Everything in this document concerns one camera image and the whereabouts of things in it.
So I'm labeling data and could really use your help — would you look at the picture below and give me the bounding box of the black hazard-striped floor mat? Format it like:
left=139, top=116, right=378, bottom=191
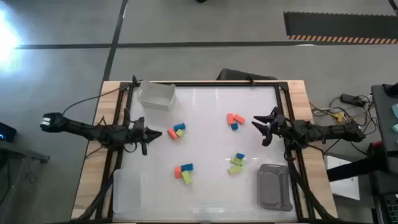
left=283, top=11, right=398, bottom=45

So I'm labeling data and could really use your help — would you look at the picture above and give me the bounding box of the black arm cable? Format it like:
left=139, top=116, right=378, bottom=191
left=62, top=78, right=144, bottom=116

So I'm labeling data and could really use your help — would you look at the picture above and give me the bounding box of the black device with blue light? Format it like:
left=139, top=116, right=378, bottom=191
left=0, top=121, right=17, bottom=143

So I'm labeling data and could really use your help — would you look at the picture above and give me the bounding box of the dark grey cart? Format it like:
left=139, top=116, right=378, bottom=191
left=371, top=83, right=398, bottom=175

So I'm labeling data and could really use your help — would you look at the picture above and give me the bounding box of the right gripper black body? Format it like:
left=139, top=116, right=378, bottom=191
left=262, top=106, right=287, bottom=147

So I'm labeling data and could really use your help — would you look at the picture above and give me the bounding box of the white plastic bin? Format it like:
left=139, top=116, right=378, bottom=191
left=137, top=79, right=177, bottom=112

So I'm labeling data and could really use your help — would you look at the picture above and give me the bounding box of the red clamp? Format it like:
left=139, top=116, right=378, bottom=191
left=368, top=140, right=383, bottom=156

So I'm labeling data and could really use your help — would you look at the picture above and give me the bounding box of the black bag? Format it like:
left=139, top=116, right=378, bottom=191
left=216, top=68, right=278, bottom=82

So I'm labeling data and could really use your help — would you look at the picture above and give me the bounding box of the white paper sheet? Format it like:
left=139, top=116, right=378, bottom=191
left=323, top=154, right=361, bottom=201

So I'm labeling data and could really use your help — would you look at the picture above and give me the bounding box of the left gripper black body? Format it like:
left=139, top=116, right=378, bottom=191
left=132, top=117, right=149, bottom=156

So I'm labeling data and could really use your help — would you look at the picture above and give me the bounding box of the clear plastic bin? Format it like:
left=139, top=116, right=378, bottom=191
left=112, top=167, right=149, bottom=216

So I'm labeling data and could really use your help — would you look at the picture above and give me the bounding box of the grey metal stand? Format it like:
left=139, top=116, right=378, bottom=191
left=0, top=139, right=50, bottom=224

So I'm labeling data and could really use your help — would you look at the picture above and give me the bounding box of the black metal table frame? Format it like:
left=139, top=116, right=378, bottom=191
left=77, top=80, right=340, bottom=223

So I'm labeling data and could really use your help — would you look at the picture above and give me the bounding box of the black cart bar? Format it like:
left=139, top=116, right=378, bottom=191
left=326, top=157, right=388, bottom=183

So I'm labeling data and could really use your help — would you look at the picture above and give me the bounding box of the green rectangular foam block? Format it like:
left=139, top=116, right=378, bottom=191
left=181, top=170, right=193, bottom=185

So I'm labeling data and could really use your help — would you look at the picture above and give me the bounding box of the grey plastic tray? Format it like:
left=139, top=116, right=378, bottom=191
left=256, top=163, right=294, bottom=213

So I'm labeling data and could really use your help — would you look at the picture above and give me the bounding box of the black power adapter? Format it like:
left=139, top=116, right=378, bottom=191
left=340, top=93, right=367, bottom=107

